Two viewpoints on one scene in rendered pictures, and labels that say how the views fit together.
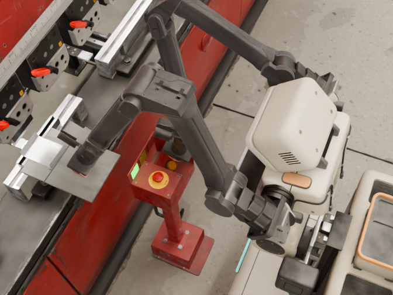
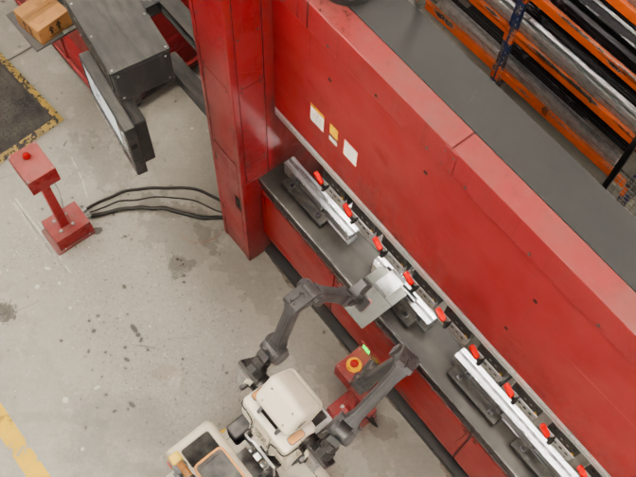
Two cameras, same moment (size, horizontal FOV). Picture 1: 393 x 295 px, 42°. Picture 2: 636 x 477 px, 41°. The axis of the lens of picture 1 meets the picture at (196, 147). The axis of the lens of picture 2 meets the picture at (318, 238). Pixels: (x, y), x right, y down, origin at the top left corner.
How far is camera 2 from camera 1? 262 cm
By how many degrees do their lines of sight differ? 46
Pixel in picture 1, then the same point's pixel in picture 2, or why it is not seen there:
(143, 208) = (396, 397)
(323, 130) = (272, 411)
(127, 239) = not seen: hidden behind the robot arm
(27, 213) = (362, 267)
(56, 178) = not seen: hidden behind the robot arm
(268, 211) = (251, 366)
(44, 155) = (385, 282)
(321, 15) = not seen: outside the picture
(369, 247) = (221, 459)
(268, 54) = (349, 418)
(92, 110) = (426, 335)
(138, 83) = (308, 286)
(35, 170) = (377, 273)
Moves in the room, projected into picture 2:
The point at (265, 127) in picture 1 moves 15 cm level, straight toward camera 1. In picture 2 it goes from (289, 376) to (257, 353)
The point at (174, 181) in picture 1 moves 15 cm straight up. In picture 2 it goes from (346, 375) to (348, 364)
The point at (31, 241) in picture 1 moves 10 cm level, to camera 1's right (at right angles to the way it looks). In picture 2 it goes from (340, 263) to (332, 281)
